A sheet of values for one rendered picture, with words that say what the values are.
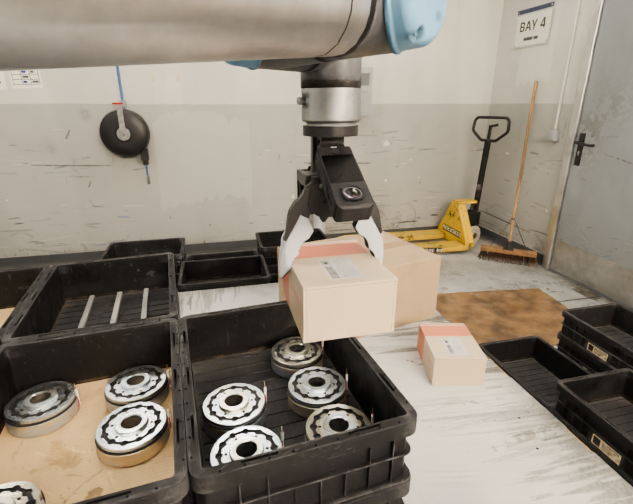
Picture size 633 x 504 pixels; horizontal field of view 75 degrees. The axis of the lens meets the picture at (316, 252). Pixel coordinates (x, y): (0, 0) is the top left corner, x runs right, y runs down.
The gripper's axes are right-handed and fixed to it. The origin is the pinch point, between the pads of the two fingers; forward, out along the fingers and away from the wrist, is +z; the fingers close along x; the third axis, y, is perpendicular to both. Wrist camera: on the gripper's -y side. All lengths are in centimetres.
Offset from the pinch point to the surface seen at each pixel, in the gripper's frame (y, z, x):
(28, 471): 2, 27, 44
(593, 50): 215, -59, -253
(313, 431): -3.0, 23.9, 3.6
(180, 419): -4.0, 16.9, 22.0
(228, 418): 2.7, 23.7, 15.9
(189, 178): 329, 38, 36
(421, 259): 50, 20, -41
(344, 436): -12.0, 16.9, 1.8
